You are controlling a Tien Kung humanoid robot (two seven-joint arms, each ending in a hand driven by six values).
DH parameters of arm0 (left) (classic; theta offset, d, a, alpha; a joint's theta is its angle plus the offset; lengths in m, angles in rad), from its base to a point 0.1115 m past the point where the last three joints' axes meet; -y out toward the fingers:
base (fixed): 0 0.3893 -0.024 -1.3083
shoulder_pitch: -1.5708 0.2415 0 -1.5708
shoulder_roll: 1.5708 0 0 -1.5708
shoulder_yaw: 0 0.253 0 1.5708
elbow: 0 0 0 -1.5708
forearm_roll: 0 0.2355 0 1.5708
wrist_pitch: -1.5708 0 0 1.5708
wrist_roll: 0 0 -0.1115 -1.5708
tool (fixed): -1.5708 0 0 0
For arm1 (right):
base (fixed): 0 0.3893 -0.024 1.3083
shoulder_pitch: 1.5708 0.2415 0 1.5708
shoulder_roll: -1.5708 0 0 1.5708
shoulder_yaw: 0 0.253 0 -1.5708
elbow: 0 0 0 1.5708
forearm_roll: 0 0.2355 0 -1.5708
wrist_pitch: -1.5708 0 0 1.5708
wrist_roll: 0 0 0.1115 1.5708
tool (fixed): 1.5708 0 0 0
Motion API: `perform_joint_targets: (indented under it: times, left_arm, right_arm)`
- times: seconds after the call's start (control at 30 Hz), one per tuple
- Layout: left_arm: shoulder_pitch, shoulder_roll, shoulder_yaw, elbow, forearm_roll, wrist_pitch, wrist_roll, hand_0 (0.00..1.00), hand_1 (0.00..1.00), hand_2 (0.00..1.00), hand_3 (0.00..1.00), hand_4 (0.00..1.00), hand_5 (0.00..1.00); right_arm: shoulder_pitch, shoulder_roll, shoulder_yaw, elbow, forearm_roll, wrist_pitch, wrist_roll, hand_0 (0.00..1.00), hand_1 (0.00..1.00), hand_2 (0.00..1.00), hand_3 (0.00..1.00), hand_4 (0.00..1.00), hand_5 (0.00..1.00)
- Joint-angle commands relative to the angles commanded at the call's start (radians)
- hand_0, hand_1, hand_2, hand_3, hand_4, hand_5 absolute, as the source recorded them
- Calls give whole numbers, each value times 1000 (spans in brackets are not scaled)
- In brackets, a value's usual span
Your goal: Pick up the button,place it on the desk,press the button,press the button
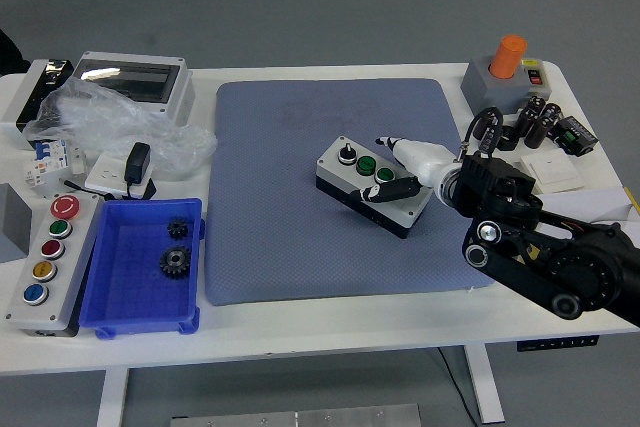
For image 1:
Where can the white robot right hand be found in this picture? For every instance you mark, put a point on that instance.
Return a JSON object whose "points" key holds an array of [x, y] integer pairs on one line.
{"points": [[420, 159]]}

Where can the grey four-button control box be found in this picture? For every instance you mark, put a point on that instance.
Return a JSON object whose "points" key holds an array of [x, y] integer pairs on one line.
{"points": [[332, 169]]}

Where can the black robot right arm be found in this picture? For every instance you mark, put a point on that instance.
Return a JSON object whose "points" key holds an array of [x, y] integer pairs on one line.
{"points": [[575, 267]]}

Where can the grey five-button control box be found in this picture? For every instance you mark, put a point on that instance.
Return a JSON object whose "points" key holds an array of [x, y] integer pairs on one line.
{"points": [[60, 307]]}

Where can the black cylindrical capacitor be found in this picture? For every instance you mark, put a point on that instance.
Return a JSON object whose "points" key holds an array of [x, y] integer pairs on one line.
{"points": [[536, 103], [484, 123], [552, 112], [539, 131], [525, 122], [491, 141]]}

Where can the black capacitor clamp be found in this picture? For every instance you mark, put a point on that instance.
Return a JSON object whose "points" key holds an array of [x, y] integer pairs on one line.
{"points": [[509, 139]]}

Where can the grey square base block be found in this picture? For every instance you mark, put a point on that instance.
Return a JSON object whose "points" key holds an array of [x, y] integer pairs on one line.
{"points": [[480, 87]]}

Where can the orange cylinder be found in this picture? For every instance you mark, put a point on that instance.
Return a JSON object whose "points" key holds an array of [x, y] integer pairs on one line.
{"points": [[507, 57]]}

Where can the blue-grey fabric mat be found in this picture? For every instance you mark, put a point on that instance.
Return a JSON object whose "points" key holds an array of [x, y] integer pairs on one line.
{"points": [[280, 227]]}

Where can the black module green terminal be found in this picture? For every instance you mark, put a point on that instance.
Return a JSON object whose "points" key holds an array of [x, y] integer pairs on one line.
{"points": [[575, 136]]}

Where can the black table control panel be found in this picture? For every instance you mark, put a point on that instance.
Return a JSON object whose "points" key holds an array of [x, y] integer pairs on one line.
{"points": [[557, 342]]}

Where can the white table leg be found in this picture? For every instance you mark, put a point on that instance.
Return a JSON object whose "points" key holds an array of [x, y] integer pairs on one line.
{"points": [[485, 387], [112, 397]]}

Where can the small black gear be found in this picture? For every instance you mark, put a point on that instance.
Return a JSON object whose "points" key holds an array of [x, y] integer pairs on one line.
{"points": [[176, 228]]}

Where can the grey distribution box dark window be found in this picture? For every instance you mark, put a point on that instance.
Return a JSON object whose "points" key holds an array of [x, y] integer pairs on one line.
{"points": [[175, 92]]}

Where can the large black gear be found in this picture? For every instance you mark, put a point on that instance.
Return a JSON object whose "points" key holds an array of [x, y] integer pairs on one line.
{"points": [[175, 261]]}

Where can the black power adapter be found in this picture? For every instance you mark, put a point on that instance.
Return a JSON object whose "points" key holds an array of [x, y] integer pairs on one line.
{"points": [[137, 162]]}

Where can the blue plastic bin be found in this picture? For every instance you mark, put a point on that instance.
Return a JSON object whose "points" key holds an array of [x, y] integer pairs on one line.
{"points": [[130, 297]]}

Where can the clear plastic bag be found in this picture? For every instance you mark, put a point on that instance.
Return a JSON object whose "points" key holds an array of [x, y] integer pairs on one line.
{"points": [[100, 117]]}

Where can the white blue circuit breaker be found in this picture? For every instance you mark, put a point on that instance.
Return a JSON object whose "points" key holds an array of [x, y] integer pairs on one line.
{"points": [[47, 162]]}

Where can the white box shiny black panel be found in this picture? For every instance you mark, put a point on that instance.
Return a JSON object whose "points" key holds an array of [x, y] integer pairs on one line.
{"points": [[12, 102]]}

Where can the grey metal block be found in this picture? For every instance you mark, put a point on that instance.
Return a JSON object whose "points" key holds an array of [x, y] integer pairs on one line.
{"points": [[12, 217]]}

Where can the white wall switch plate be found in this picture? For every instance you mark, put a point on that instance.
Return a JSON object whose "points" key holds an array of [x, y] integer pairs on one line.
{"points": [[555, 172]]}

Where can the white switch box red button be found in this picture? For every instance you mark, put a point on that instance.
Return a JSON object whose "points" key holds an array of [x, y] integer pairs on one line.
{"points": [[535, 78]]}

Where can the white wall socket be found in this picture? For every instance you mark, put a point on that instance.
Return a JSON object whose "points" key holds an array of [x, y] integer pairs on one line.
{"points": [[105, 172]]}

